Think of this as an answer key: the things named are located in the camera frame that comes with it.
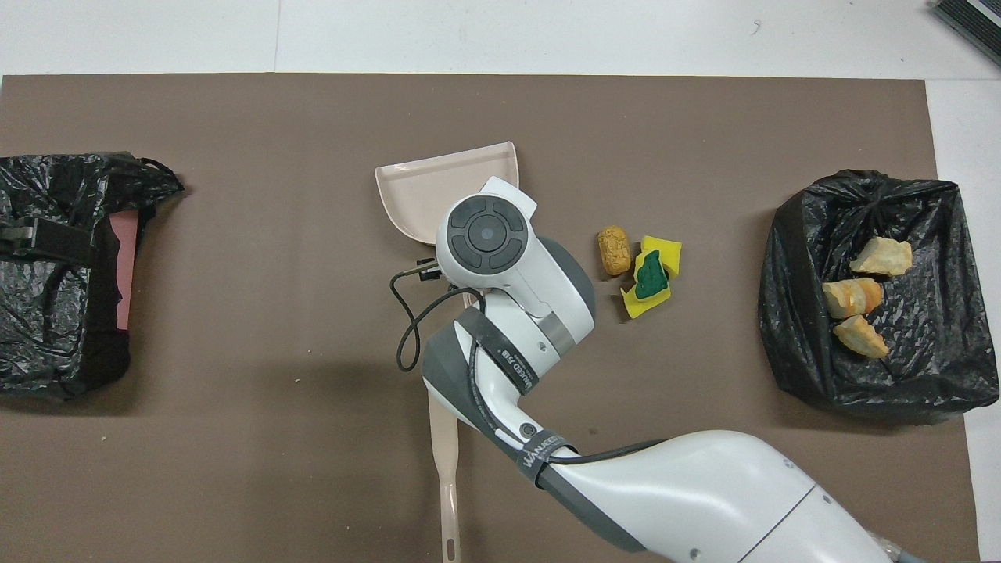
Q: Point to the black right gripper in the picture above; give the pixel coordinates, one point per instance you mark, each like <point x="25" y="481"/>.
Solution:
<point x="428" y="270"/>

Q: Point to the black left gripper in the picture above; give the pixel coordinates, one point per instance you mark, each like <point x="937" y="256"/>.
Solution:
<point x="17" y="244"/>

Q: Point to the beige plastic dustpan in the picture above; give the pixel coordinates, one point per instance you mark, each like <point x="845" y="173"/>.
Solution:
<point x="438" y="184"/>

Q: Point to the brown peanut-shaped bread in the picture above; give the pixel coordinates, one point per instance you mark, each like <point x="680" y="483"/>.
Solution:
<point x="614" y="250"/>

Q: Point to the beige hand brush black bristles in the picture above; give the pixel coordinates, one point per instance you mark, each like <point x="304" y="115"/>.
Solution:
<point x="446" y="469"/>

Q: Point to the green-topped yellow sponge piece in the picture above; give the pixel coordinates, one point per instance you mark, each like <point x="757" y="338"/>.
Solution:
<point x="649" y="277"/>

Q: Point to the plain yellow sponge piece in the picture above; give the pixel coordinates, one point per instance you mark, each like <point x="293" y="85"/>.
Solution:
<point x="666" y="250"/>

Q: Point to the striped croissant roll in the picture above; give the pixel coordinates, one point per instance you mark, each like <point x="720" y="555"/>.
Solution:
<point x="852" y="299"/>
<point x="860" y="338"/>

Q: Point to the pale bread chunk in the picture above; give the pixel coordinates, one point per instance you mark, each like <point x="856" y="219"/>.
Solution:
<point x="882" y="256"/>

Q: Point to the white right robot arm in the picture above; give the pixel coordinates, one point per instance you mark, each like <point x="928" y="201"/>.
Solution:
<point x="704" y="493"/>

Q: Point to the pink plastic bin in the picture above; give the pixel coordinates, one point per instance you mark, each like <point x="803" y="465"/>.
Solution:
<point x="127" y="274"/>

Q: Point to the black plastic trash bag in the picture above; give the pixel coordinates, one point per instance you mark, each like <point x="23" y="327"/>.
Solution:
<point x="805" y="344"/>
<point x="47" y="328"/>

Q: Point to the large brown table mat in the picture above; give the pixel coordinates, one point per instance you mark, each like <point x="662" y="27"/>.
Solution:
<point x="235" y="469"/>

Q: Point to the dark grey ribbed device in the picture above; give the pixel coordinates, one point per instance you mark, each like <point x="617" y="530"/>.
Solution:
<point x="974" y="17"/>

